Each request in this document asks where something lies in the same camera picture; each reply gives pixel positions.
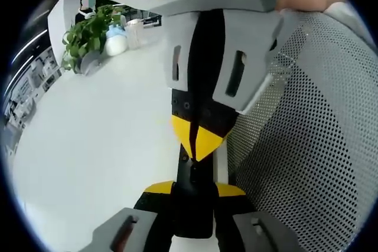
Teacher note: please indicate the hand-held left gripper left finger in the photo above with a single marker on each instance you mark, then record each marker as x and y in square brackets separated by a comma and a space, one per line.
[127, 231]

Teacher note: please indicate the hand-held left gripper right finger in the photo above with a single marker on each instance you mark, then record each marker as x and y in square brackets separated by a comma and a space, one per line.
[251, 231]

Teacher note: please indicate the black remote control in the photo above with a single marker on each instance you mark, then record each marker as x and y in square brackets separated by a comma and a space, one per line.
[193, 204]

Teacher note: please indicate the clear plastic jar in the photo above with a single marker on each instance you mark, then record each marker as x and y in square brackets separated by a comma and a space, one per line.
[135, 35]

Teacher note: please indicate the white spray bottle blue top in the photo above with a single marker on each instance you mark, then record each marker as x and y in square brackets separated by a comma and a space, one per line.
[115, 45]

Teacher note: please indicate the person's white shirt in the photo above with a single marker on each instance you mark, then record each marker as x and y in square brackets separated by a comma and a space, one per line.
[348, 22]

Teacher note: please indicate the green potted plant grey pot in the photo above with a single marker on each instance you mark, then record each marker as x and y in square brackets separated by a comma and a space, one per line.
[85, 36]

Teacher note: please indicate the grey mesh chair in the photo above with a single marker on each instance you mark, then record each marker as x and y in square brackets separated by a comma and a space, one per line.
[310, 145]

